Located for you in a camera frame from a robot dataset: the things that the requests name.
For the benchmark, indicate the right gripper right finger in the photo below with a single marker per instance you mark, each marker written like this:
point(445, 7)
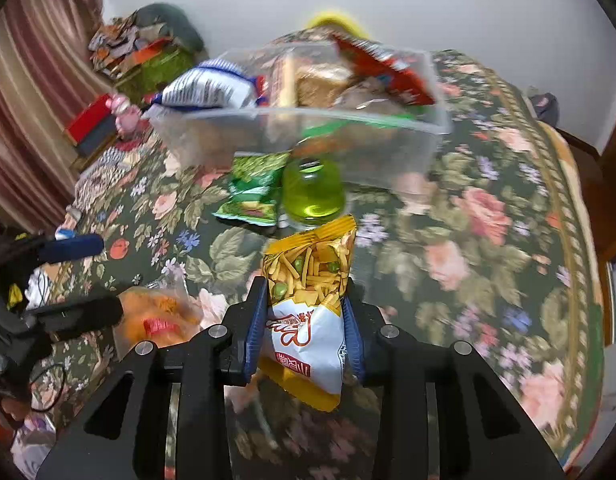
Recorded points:
point(483, 432)

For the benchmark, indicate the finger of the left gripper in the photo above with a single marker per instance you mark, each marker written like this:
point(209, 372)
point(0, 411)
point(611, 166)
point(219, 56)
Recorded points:
point(71, 319)
point(70, 249)

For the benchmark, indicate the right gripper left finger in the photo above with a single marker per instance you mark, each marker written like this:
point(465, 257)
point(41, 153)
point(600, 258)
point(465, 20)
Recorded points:
point(121, 431)

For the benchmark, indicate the orange balls snack bag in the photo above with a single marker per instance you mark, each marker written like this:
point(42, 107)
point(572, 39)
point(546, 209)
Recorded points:
point(157, 315)

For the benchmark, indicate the yellow fries snack bag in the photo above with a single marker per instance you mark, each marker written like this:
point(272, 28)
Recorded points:
point(304, 350)

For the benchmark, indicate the blue white snack bag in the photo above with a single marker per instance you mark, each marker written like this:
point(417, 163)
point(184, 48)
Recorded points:
point(213, 85)

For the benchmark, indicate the orange cracker pack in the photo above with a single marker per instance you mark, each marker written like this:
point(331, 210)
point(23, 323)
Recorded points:
point(283, 82)

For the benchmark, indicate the brown cake pack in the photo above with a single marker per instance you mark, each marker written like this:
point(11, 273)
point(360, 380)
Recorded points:
point(320, 85)

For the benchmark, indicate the green pastry pack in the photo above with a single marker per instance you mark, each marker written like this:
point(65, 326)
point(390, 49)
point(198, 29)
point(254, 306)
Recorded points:
point(365, 101)

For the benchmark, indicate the red snack bag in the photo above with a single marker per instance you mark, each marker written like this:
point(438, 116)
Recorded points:
point(370, 61)

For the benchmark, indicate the patchwork quilt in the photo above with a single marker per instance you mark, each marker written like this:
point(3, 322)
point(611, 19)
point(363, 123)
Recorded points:
point(102, 169)

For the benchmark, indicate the red gift box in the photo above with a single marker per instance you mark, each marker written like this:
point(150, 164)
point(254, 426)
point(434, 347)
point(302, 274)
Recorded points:
point(93, 127)

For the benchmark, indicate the pink rabbit toy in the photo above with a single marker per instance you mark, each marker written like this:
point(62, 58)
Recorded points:
point(126, 115)

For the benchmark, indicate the floral green bedspread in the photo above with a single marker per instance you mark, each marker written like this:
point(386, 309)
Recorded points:
point(493, 246)

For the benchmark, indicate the green pea snack bag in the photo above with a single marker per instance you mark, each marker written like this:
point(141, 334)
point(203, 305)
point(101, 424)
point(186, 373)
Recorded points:
point(254, 189)

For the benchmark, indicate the striped red curtain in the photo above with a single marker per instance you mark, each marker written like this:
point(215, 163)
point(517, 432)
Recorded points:
point(46, 80)

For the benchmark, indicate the green patterned box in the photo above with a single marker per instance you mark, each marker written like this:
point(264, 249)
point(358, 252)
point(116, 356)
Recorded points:
point(154, 75)

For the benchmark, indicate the clutter pile of cloths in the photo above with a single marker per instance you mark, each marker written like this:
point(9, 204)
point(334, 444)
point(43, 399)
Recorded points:
point(119, 46)

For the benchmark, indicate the clear plastic storage box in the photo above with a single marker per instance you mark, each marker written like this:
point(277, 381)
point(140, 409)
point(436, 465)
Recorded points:
point(212, 137)

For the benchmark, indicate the wooden wardrobe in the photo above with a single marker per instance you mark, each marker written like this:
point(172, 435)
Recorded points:
point(597, 174)

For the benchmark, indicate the dark bag on floor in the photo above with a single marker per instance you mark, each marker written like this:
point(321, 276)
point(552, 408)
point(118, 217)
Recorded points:
point(545, 105)

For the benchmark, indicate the yellow plush hoop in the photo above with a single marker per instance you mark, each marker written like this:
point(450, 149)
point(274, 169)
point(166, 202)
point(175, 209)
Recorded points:
point(339, 21)

